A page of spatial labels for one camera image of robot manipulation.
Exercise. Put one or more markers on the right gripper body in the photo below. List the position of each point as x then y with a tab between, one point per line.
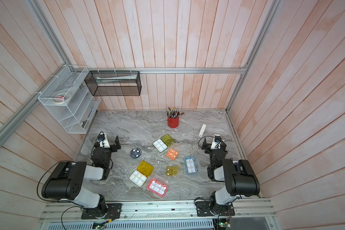
209	150

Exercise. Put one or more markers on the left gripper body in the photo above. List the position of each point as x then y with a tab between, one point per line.
112	149

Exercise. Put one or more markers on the blue pillbox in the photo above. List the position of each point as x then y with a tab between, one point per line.
190	165

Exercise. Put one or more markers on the orange pillbox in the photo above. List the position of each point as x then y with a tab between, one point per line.
172	154

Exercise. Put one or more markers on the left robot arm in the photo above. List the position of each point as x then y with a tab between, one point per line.
65	182

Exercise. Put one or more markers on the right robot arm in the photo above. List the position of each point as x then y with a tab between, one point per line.
238	176

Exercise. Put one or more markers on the white rectangular device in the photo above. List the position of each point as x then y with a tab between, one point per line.
202	130

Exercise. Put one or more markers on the yellow lid white pillbox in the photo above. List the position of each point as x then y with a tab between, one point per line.
140	175

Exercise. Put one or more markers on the red pen cup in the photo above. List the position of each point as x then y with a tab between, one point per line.
173	122

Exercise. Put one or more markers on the small yellow pillbox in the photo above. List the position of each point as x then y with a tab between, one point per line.
172	170

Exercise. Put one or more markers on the green lid white pillbox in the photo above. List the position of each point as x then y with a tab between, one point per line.
163	143

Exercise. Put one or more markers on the red pillbox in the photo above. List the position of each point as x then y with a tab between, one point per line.
157	187

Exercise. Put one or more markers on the black mesh basket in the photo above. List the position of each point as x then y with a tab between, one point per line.
114	83

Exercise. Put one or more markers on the tape roll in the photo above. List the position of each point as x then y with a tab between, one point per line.
61	98

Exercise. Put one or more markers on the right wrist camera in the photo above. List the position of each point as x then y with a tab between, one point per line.
217	142

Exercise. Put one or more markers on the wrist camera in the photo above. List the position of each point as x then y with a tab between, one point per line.
103	141
217	142

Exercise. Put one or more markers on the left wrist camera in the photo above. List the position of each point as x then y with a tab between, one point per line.
103	141

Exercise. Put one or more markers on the white wire shelf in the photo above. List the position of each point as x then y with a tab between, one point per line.
69	101

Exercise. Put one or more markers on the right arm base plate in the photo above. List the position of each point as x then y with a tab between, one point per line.
209	209

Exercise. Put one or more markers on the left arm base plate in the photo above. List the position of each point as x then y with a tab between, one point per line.
103	211

